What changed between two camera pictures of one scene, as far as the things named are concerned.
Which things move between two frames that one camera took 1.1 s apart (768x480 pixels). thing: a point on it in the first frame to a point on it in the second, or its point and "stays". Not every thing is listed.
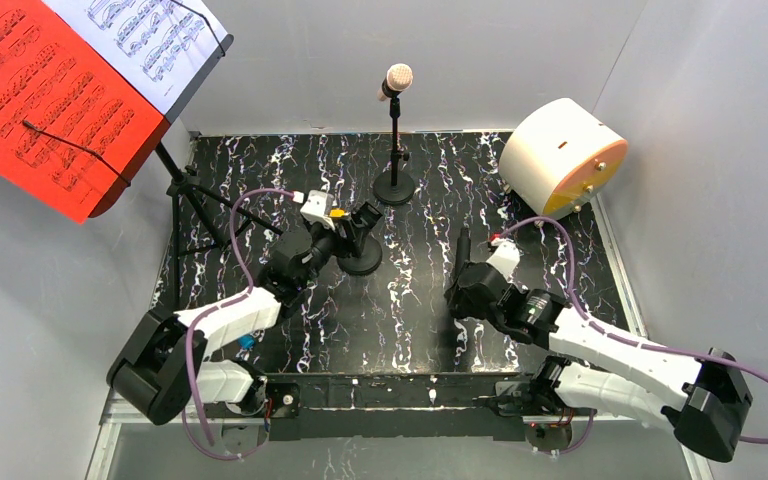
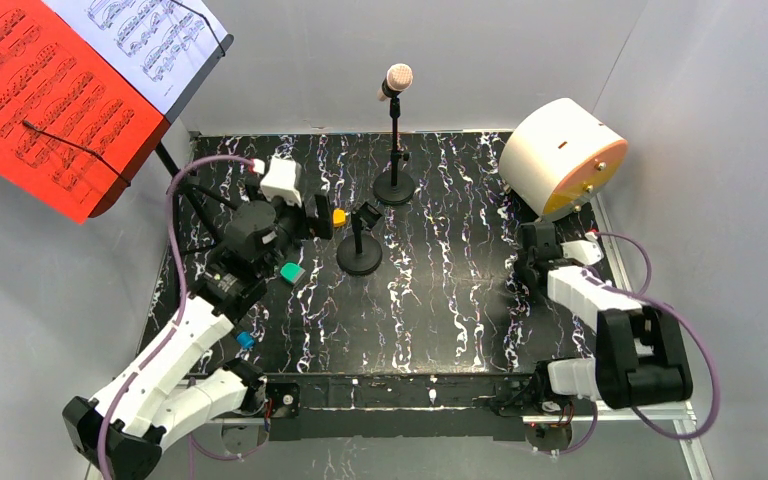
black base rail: [409, 406] stays
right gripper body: [462, 281] to [531, 258]
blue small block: [247, 341] stays
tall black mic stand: [395, 187] stays
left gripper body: [349, 227] to [321, 216]
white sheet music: [161, 47] stays
